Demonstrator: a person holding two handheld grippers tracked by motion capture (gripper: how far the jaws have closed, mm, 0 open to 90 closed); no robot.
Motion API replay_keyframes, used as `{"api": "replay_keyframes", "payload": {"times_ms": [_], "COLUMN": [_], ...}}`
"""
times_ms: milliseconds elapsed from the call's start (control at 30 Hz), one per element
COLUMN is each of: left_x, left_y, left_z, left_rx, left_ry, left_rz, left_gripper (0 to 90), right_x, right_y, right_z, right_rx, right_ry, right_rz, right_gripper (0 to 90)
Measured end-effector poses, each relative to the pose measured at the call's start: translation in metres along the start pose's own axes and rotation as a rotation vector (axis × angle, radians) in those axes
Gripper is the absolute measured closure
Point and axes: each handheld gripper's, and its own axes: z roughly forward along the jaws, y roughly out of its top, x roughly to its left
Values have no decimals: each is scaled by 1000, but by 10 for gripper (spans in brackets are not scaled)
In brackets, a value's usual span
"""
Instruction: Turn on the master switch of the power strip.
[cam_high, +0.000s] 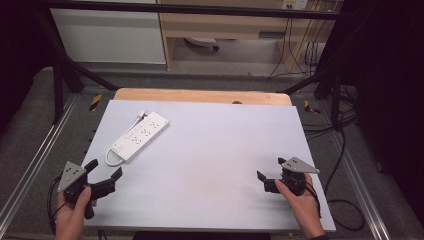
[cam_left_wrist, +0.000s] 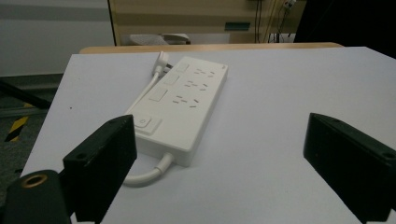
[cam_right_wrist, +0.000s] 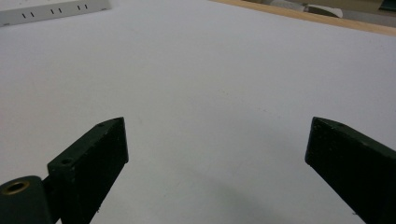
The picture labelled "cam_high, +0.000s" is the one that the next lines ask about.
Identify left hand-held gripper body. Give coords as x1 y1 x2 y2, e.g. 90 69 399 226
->
57 161 117 220

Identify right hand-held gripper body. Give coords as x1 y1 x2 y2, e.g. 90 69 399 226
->
264 156 321 197

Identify white power strip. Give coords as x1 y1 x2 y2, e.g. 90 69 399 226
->
109 111 171 165

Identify person's right hand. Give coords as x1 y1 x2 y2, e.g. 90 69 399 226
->
274 173 326 240

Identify person's left hand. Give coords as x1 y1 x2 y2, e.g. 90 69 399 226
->
54 185 98 240

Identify person's dark clothing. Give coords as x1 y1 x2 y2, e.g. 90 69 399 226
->
132 231 272 240

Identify black curtain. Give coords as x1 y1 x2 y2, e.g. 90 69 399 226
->
336 0 424 228
0 0 56 134

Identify white cabinet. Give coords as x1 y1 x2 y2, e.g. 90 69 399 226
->
49 0 167 65

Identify white chair base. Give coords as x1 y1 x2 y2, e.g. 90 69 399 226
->
183 36 221 52

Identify light wooden desk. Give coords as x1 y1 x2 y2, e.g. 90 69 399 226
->
156 0 336 75

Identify white power strip cable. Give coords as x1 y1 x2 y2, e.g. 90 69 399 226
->
104 111 148 167

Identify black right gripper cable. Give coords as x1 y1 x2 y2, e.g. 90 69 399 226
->
303 180 323 219

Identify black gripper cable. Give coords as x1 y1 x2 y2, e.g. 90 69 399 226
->
47 174 69 235
303 180 323 219

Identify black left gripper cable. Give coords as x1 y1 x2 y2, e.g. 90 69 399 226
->
47 174 69 235

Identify aluminium rail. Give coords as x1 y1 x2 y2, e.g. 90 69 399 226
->
328 128 392 240
0 94 80 231

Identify long black floor cable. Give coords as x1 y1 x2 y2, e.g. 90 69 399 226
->
324 109 366 232

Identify bundle of black floor cables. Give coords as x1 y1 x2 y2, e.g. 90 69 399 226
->
300 84 360 142

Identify black hanging cable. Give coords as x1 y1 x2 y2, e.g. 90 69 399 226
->
267 17 295 80

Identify white wall outlet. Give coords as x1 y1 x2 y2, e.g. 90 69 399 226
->
281 0 309 11

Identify black metal frame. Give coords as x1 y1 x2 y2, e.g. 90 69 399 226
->
32 0 349 132

